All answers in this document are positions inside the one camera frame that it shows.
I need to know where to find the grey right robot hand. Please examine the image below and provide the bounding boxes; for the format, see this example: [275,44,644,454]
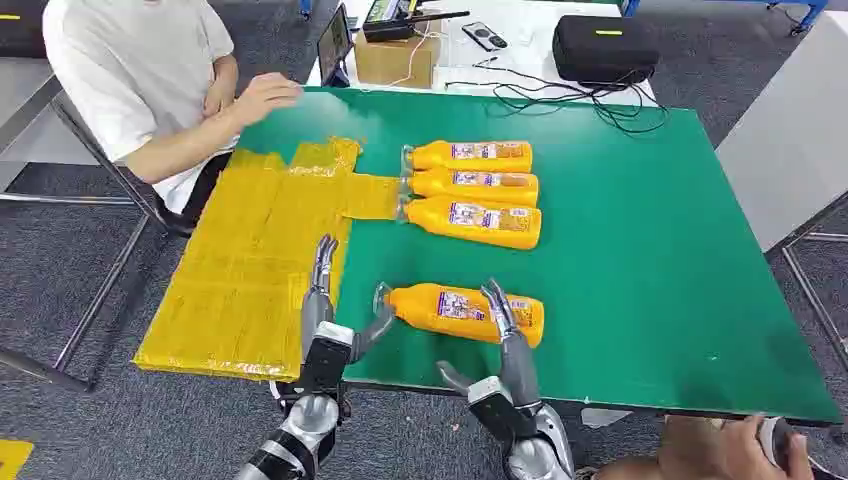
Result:
[437,278,543,410]

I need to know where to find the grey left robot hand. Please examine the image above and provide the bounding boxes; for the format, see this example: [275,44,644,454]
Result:
[300,235,397,365]

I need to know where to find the orange drink bottle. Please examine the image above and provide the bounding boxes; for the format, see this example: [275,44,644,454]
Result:
[400,139,535,175]
[396,195,543,252]
[372,281,546,349]
[399,168,541,209]

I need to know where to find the yellow sheet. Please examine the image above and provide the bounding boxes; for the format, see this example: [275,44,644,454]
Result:
[133,137,403,384]

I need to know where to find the green table mat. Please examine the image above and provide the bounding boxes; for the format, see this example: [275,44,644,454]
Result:
[235,87,843,425]

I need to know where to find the person's hand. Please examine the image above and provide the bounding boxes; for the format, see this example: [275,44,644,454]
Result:
[717,415,815,480]
[228,72,305,128]

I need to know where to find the brown cardboard box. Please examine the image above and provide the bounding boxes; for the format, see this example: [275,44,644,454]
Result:
[353,29,443,91]

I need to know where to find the black tablet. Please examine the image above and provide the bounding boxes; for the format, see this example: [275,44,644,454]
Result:
[315,2,356,89]

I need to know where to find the black radio with antenna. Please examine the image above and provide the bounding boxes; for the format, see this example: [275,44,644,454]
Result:
[362,9,472,44]

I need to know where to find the white table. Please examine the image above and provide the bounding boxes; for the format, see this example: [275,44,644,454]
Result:
[305,0,658,109]

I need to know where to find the person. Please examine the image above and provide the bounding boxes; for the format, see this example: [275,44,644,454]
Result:
[41,0,306,238]

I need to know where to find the black carrying case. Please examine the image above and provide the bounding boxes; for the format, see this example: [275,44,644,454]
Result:
[551,13,661,87]

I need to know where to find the yellow floor marker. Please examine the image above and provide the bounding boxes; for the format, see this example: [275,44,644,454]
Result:
[0,439,35,480]

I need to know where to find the grey table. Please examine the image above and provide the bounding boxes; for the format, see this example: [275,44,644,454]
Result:
[714,9,848,254]

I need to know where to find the black case with yellow mark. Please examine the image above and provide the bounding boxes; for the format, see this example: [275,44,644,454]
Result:
[0,0,49,59]

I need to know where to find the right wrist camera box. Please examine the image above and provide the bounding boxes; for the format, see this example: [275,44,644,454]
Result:
[466,375,539,441]

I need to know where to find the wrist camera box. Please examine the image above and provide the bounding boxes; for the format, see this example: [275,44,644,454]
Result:
[294,321,356,401]
[466,375,539,441]

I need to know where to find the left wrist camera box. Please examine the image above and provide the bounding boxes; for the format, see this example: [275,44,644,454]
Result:
[294,321,356,401]

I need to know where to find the metal table frame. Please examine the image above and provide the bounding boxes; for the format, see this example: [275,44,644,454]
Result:
[0,74,195,393]

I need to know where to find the white cable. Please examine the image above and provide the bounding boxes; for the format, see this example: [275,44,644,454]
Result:
[389,18,444,88]

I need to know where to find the black cables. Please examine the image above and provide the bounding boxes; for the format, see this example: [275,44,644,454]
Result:
[444,56,670,136]

